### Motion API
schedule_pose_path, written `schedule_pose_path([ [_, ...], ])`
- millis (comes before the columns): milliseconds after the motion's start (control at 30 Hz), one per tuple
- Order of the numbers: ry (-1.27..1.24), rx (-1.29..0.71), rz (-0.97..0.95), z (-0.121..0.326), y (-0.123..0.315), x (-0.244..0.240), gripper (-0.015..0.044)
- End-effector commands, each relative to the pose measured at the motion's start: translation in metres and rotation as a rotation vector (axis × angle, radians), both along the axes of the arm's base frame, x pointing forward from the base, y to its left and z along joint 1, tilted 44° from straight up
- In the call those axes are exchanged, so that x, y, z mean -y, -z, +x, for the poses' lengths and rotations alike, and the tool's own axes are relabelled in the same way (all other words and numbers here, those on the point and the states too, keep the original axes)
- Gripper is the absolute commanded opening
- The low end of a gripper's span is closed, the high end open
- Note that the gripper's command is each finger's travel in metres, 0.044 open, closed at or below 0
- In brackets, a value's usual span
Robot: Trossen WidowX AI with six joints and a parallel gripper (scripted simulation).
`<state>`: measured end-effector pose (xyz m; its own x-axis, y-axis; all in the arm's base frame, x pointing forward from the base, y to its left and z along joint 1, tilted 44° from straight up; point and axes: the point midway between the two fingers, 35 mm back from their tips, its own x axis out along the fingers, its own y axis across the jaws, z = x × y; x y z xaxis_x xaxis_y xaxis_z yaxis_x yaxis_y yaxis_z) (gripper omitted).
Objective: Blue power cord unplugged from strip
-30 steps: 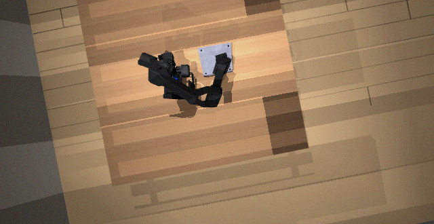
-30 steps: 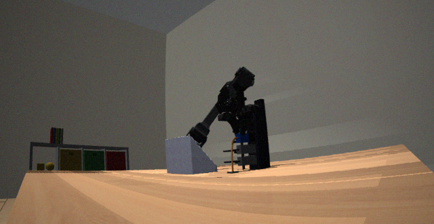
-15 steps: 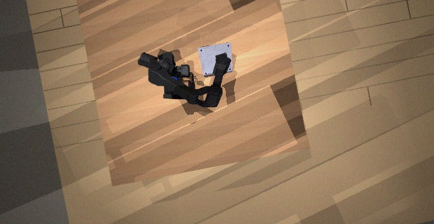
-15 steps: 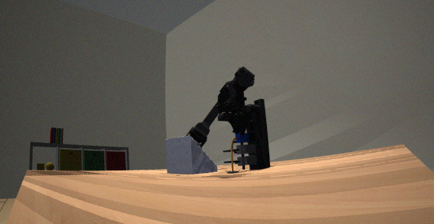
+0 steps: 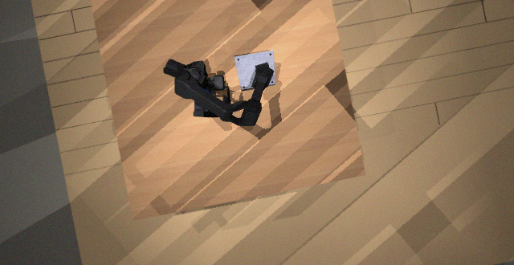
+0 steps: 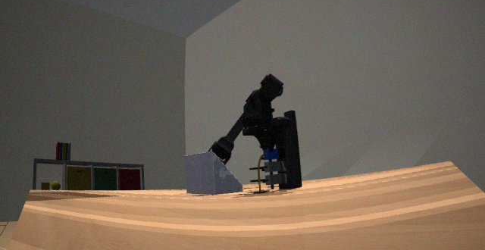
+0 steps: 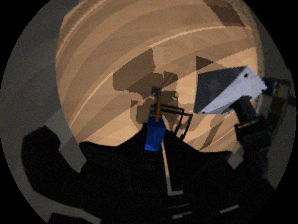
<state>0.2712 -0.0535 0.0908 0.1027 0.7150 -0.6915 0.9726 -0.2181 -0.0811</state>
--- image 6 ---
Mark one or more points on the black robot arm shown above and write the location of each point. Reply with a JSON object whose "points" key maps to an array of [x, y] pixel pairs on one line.
{"points": [[271, 87]]}

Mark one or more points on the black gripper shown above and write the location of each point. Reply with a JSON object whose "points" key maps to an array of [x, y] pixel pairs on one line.
{"points": [[267, 135]]}

